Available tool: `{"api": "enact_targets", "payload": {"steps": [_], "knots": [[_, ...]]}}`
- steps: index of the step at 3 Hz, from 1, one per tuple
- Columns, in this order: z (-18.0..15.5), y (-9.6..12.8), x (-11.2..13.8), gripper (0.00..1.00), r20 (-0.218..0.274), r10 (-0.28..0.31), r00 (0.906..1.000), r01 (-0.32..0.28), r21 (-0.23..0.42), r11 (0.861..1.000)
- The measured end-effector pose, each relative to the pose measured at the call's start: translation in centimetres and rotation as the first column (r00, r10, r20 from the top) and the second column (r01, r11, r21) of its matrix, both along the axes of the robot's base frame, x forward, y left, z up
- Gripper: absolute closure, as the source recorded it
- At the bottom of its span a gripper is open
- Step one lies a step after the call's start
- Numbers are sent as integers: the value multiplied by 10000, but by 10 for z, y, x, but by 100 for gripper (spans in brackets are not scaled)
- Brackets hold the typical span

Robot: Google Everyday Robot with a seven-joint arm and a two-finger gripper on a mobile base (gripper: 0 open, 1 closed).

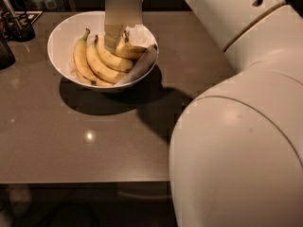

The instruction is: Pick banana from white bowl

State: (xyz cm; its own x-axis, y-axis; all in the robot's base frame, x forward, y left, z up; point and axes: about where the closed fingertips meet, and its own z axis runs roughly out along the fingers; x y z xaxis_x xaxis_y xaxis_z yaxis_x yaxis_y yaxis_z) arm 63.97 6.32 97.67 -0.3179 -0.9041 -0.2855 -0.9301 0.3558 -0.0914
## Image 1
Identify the white ceramic bowl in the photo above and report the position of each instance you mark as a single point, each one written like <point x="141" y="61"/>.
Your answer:
<point x="63" y="38"/>

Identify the yellow banana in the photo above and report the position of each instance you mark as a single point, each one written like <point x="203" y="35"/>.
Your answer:
<point x="128" y="51"/>
<point x="99" y="67"/>
<point x="111" y="60"/>
<point x="82" y="68"/>

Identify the black pen holder cup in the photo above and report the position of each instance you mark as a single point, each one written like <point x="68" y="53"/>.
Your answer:
<point x="27" y="32"/>

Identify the white pen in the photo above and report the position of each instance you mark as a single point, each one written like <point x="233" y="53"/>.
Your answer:
<point x="12" y="12"/>

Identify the dark round container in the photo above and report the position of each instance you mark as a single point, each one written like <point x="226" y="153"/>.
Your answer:
<point x="7" y="58"/>

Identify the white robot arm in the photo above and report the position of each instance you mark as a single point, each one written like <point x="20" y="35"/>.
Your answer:
<point x="235" y="155"/>

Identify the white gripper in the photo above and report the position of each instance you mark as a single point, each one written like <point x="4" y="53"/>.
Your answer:
<point x="123" y="6"/>

